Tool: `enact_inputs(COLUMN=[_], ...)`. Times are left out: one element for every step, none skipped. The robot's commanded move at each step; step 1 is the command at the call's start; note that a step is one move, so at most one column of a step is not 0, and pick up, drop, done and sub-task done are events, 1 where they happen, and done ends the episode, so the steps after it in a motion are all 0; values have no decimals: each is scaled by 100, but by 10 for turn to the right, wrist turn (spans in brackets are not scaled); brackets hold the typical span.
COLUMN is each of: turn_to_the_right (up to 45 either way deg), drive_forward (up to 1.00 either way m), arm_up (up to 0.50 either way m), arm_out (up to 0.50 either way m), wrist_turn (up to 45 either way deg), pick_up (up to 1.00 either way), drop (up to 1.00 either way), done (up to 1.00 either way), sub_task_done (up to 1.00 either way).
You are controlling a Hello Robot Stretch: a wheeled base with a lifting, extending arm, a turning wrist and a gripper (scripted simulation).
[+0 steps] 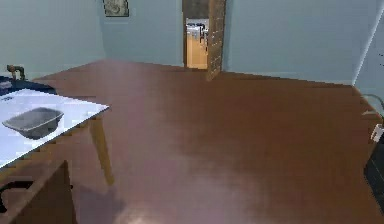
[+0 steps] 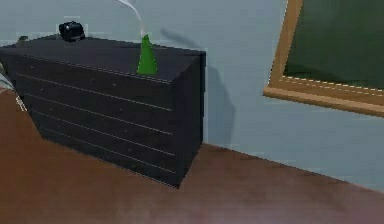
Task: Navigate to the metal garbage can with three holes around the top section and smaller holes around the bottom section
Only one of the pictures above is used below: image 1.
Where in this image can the brown wooden room door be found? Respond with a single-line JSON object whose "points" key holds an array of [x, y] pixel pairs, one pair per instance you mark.
{"points": [[216, 36]]}

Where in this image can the white table with wooden legs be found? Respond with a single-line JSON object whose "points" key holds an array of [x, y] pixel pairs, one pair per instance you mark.
{"points": [[80, 111]]}

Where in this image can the grey rectangular dish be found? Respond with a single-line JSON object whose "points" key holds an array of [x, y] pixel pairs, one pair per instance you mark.
{"points": [[35, 122]]}

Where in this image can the brown wooden chair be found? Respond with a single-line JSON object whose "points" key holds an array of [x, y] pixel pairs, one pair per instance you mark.
{"points": [[43, 196]]}

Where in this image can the dark blue sofa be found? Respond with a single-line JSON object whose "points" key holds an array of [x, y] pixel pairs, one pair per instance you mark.
{"points": [[20, 86]]}

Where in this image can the brown curved pipe object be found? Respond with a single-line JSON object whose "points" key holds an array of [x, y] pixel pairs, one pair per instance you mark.
{"points": [[16, 70]]}

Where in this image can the black furniture with white box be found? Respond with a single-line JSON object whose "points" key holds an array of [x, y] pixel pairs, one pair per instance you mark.
{"points": [[376, 160]]}

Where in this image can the framed wall picture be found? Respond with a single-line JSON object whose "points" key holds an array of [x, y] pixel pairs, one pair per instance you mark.
{"points": [[116, 7]]}

